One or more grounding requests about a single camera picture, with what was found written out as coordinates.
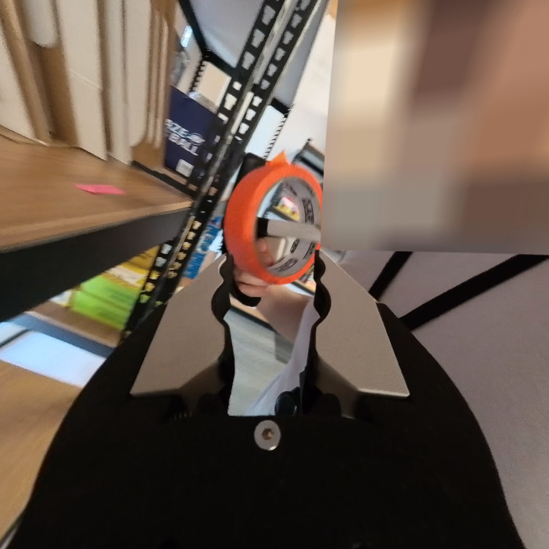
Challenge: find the black bag strap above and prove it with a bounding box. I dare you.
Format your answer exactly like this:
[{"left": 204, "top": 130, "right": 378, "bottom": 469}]
[
  {"left": 369, "top": 251, "right": 412, "bottom": 297},
  {"left": 401, "top": 253, "right": 549, "bottom": 332}
]

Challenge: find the person's right hand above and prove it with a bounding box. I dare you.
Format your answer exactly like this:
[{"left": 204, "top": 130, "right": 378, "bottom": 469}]
[{"left": 234, "top": 239, "right": 275, "bottom": 299}]

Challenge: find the pink sticky note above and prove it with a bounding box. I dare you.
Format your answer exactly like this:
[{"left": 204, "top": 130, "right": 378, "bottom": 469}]
[{"left": 75, "top": 184, "right": 127, "bottom": 196}]

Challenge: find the dark blue box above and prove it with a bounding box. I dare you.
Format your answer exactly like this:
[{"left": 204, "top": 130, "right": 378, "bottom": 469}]
[{"left": 164, "top": 86, "right": 228, "bottom": 178}]

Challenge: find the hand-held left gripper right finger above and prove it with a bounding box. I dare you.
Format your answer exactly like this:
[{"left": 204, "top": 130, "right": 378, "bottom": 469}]
[{"left": 301, "top": 250, "right": 411, "bottom": 417}]

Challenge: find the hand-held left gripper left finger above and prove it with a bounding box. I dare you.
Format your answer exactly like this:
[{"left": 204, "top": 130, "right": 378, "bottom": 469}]
[{"left": 129, "top": 253, "right": 235, "bottom": 407}]

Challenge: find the wooden shelf board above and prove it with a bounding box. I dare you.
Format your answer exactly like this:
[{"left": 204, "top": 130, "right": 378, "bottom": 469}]
[{"left": 0, "top": 133, "right": 202, "bottom": 254}]

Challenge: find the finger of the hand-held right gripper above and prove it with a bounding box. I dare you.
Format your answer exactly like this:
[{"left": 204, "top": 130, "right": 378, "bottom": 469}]
[{"left": 256, "top": 218, "right": 322, "bottom": 241}]

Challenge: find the orange tape roll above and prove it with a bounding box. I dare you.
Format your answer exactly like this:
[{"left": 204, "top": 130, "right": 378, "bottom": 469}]
[{"left": 224, "top": 150, "right": 323, "bottom": 286}]

